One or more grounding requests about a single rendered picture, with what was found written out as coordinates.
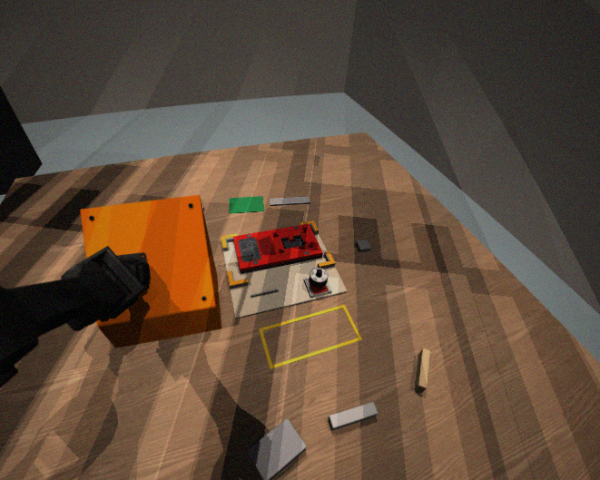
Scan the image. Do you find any yellow rectangular outline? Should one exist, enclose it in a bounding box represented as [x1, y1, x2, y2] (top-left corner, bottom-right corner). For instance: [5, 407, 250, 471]
[260, 305, 362, 369]

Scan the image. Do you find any green flat rectangle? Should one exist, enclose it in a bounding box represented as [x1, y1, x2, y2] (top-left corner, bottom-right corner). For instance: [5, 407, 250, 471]
[229, 196, 264, 213]

